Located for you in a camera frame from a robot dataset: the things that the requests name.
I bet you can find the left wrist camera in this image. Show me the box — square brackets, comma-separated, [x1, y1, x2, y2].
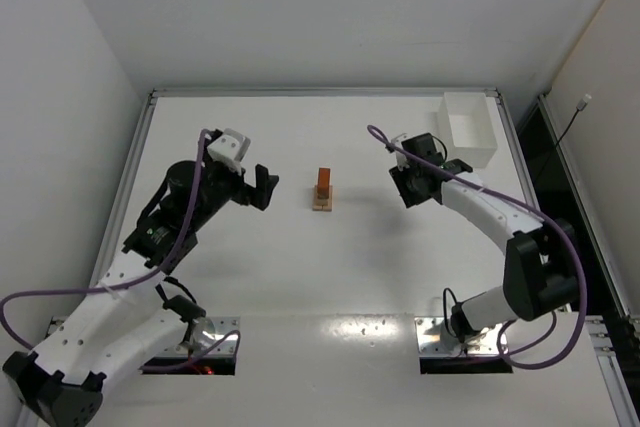
[207, 128, 251, 175]

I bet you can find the metal base plate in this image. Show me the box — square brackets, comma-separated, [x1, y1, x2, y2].
[188, 317, 240, 359]
[414, 316, 508, 360]

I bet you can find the red-brown notched block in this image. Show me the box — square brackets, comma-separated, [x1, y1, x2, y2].
[316, 167, 331, 191]

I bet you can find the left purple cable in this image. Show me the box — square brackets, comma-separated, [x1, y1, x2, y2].
[0, 127, 242, 373]

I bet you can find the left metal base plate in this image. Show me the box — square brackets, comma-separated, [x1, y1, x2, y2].
[188, 317, 240, 359]

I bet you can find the white plastic box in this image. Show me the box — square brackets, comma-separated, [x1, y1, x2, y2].
[437, 92, 498, 169]

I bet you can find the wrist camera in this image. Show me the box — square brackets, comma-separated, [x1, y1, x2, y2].
[390, 133, 409, 171]
[207, 128, 251, 175]

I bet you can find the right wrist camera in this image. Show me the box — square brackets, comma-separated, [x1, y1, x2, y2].
[390, 133, 409, 171]

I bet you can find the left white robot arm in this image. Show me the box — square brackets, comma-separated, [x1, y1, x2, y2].
[2, 160, 279, 426]

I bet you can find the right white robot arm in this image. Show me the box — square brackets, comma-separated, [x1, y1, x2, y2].
[389, 133, 586, 342]

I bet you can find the light long wood block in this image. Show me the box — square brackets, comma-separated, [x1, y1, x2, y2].
[323, 185, 333, 212]
[312, 186, 326, 211]

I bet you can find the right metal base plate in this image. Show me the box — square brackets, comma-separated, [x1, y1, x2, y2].
[414, 316, 508, 360]

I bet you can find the black hanging cable white plug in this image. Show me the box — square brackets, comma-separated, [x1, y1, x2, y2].
[533, 93, 592, 186]

